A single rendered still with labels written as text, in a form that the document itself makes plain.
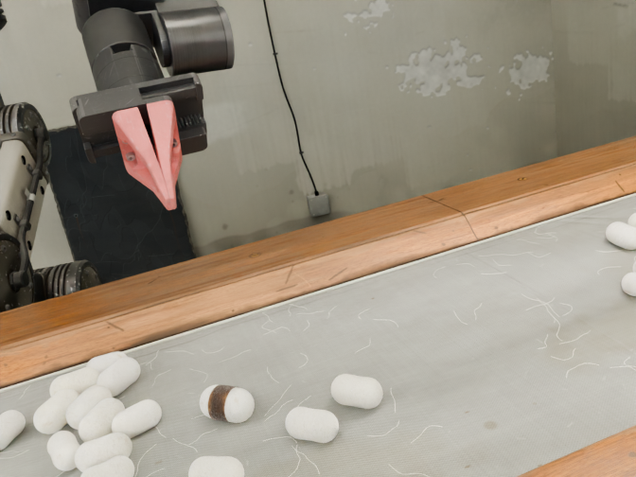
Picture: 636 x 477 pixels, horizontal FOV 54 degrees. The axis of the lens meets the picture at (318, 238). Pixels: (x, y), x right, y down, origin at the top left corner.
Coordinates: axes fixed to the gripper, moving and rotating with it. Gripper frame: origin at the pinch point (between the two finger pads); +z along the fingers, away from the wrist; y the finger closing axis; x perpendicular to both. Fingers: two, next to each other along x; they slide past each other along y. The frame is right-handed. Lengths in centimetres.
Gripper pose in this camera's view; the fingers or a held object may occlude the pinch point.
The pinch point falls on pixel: (168, 196)
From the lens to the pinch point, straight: 48.9
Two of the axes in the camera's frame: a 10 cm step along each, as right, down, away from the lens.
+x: -0.8, 5.5, 8.3
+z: 3.7, 7.9, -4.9
